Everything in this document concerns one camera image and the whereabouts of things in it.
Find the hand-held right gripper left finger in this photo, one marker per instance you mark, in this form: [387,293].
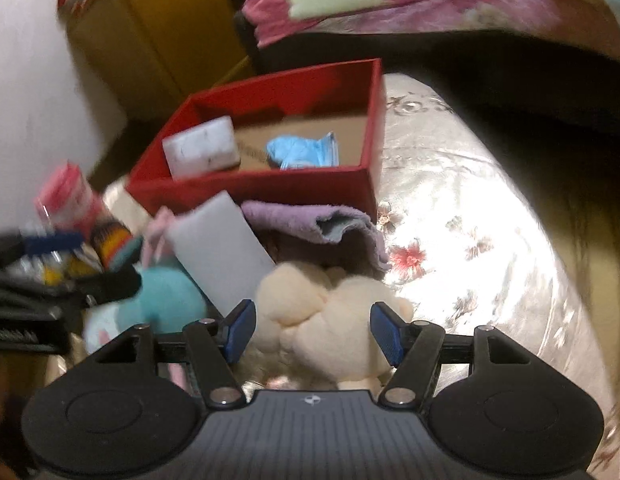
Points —
[240,331]

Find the yellow drink can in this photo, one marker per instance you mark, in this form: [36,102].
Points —
[52,267]

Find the teal plush toy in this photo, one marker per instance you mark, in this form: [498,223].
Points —
[165,295]

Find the cream plush toy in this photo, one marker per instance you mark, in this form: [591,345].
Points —
[320,315]

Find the pink lidded plastic jar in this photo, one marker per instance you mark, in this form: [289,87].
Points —
[72,197]

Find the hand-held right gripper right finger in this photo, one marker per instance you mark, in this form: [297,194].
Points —
[387,334]

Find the wooden cabinet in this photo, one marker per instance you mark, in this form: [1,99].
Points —
[165,35]

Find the floral tablecloth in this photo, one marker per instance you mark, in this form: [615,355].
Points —
[464,235]

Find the purple towel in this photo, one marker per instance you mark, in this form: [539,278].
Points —
[300,220]

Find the colourful striped sock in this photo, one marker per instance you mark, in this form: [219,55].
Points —
[115,245]

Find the white sponge block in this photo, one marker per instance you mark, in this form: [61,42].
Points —
[220,245]
[202,147]

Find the red cardboard box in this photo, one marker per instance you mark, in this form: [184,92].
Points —
[250,187]

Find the blue face mask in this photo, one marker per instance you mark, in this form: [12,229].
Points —
[300,152]

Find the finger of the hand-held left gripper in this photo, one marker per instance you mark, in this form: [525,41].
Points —
[55,243]
[112,282]

